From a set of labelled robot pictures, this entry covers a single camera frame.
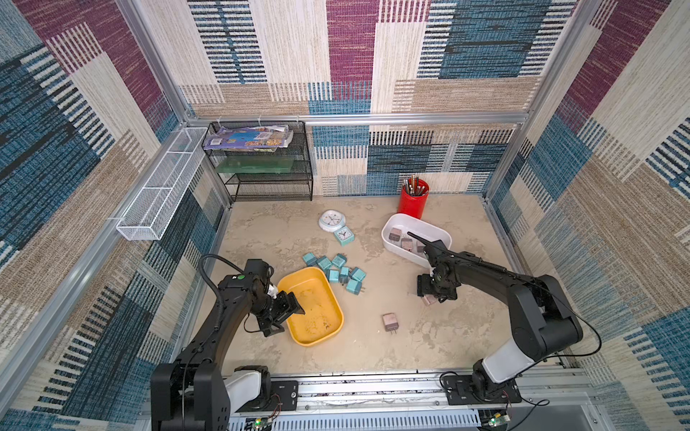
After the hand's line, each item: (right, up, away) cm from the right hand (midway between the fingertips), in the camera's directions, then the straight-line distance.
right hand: (433, 296), depth 91 cm
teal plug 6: (-25, +7, +3) cm, 26 cm away
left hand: (-44, -3, -12) cm, 45 cm away
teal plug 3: (-32, +11, +8) cm, 34 cm away
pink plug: (-16, -6, -7) cm, 18 cm away
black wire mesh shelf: (-56, +40, +28) cm, 74 cm away
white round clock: (-36, +26, +19) cm, 48 cm away
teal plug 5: (-30, +7, +2) cm, 31 cm away
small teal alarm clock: (-30, +20, +14) cm, 39 cm away
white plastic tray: (-3, +23, +15) cm, 28 cm away
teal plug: (-42, +12, +8) cm, 45 cm away
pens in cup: (-5, +38, +11) cm, 40 cm away
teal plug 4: (-33, +7, +3) cm, 34 cm away
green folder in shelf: (-63, +46, +6) cm, 78 cm away
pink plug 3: (-3, 0, -3) cm, 4 cm away
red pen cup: (-4, +34, +10) cm, 36 cm away
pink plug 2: (-11, +20, +13) cm, 26 cm away
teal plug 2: (-37, +10, +7) cm, 40 cm away
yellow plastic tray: (-37, -6, -4) cm, 37 cm away
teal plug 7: (-26, +3, 0) cm, 26 cm away
